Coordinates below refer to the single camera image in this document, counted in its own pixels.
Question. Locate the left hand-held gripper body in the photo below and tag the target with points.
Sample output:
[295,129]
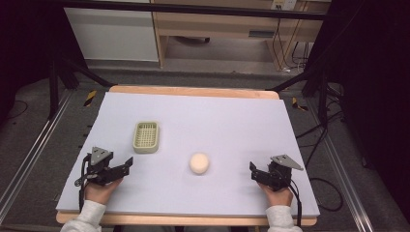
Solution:
[100,172]

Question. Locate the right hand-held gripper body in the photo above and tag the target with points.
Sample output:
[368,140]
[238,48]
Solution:
[278,177]

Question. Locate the pale green soap dish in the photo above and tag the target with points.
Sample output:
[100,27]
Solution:
[146,138]

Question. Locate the round cream soap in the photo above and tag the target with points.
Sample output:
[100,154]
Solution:
[199,163]

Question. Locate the person's right hand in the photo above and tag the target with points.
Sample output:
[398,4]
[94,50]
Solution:
[278,197]

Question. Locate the person's left hand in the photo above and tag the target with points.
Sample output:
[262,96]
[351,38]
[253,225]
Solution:
[98,193]

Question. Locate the white foam mat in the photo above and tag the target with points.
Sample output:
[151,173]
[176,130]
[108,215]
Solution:
[206,129]

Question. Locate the yellow black striped tape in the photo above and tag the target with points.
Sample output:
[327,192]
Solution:
[298,104]
[90,98]

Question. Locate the black metal stand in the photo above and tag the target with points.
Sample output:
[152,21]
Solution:
[322,93]
[54,83]

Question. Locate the wooden table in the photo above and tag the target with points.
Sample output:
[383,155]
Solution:
[193,91]

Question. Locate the white cabinet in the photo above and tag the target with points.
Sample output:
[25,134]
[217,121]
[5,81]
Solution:
[112,35]

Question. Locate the dark curtain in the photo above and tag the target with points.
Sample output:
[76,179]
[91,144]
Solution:
[25,48]
[374,80]

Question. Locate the wooden desk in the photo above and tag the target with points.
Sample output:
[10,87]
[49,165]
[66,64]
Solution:
[219,27]

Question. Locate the white power strip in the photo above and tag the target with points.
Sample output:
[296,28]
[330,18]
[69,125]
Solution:
[283,4]

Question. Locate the metal floor rail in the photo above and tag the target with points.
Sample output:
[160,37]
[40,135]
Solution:
[32,151]
[348,183]

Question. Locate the black metal frame bar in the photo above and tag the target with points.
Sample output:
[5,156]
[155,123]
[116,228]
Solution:
[193,8]

